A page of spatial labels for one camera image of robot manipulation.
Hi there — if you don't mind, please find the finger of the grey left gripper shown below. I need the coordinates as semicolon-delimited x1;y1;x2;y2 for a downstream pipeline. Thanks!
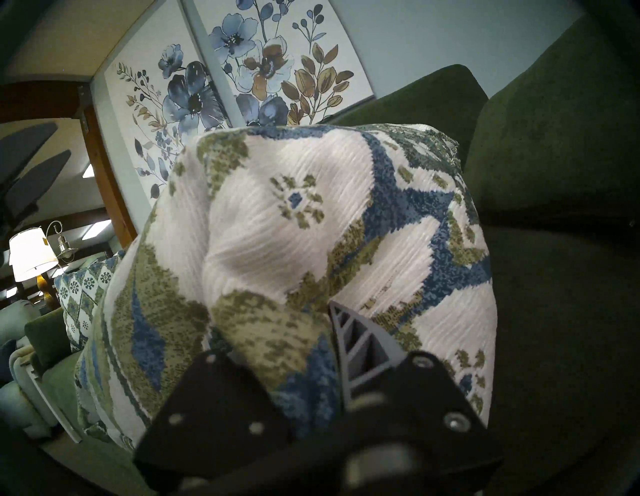
0;122;58;186
6;150;73;221

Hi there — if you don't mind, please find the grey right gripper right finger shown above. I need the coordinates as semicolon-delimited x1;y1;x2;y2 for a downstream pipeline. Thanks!
327;300;503;482

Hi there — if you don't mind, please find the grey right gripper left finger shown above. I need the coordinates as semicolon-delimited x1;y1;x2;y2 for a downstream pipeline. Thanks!
132;350;296;479

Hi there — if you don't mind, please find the green blue patterned cushion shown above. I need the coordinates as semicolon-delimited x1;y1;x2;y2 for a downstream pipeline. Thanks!
54;252;126;352
75;122;496;451

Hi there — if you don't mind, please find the metal lantern lamp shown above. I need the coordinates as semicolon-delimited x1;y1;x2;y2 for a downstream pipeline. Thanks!
45;220;79;264

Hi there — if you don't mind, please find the white shade table lamp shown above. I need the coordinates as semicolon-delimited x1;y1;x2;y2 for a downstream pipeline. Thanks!
9;227;60;312

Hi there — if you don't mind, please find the blue flower canvas painting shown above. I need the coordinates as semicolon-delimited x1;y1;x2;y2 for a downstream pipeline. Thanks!
104;0;233;201

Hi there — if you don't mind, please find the dark green fabric sofa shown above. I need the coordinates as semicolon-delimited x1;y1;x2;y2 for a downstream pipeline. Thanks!
25;15;640;496

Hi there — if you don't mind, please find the pale teal armchair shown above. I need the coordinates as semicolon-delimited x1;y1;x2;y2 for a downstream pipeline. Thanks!
0;299;83;444

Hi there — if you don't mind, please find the brown leaf flower canvas painting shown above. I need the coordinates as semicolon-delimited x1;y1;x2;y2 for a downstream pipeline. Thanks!
192;0;376;127

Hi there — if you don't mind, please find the brown wooden door frame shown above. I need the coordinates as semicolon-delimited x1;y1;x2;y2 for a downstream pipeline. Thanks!
79;85;138;248

